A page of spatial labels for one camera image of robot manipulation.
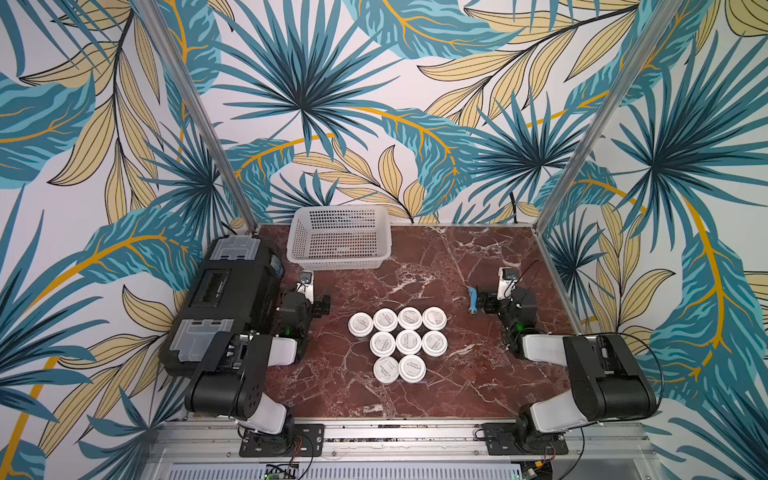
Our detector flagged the white yogurt cup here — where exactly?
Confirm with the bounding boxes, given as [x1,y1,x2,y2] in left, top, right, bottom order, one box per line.
[398,307,423,331]
[421,331,448,358]
[373,356,400,385]
[398,355,427,383]
[369,331,396,358]
[373,308,399,332]
[396,330,422,355]
[347,312,374,338]
[422,306,447,331]

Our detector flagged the white plastic basket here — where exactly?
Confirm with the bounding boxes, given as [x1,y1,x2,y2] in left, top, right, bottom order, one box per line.
[287,205,392,272]

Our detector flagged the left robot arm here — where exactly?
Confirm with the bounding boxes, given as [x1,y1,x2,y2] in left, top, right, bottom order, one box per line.
[184,291,332,456]

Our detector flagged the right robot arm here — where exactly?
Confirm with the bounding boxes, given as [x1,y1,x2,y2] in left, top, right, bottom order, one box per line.
[469,287,661,458]

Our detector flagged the black toolbox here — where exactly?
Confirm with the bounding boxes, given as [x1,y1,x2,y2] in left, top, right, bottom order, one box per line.
[159,235,284,378]

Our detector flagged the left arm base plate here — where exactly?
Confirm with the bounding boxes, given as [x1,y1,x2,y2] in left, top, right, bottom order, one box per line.
[239,423,325,458]

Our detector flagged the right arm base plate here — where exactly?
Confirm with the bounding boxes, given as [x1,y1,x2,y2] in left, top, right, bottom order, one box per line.
[478,423,569,458]

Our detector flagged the aluminium rail frame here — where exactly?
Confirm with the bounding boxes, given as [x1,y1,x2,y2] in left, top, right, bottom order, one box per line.
[139,418,665,479]

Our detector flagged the left aluminium corner post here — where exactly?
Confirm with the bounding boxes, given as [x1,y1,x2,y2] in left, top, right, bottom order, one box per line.
[134,0,259,234]

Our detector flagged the aluminium corner post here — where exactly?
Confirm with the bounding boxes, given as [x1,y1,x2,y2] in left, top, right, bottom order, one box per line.
[134,0,259,234]
[533,1,683,236]

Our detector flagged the right aluminium corner post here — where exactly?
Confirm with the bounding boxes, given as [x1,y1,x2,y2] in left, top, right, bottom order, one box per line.
[533,1,683,236]

